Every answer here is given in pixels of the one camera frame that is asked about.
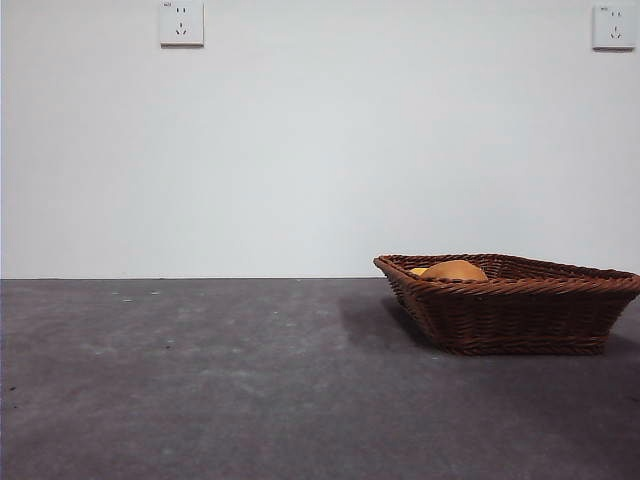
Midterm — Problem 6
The brown potato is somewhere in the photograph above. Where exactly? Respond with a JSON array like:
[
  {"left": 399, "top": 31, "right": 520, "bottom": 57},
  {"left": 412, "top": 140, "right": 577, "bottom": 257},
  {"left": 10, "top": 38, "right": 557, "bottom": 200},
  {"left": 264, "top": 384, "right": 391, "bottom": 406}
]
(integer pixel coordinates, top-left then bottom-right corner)
[{"left": 419, "top": 259, "right": 489, "bottom": 283}]

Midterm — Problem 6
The brown wicker basket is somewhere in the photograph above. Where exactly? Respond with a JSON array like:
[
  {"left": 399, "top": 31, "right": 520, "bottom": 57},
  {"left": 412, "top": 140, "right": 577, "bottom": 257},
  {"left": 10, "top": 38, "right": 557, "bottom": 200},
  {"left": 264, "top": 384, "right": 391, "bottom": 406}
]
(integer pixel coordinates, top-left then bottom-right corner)
[{"left": 373, "top": 253, "right": 640, "bottom": 357}]

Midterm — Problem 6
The white wall socket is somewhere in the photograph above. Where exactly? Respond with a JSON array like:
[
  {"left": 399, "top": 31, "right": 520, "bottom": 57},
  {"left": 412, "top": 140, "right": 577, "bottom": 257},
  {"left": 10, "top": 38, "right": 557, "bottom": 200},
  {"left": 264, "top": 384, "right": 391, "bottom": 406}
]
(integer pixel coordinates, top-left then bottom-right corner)
[
  {"left": 159, "top": 0, "right": 206, "bottom": 49},
  {"left": 592, "top": 4, "right": 640, "bottom": 52}
]

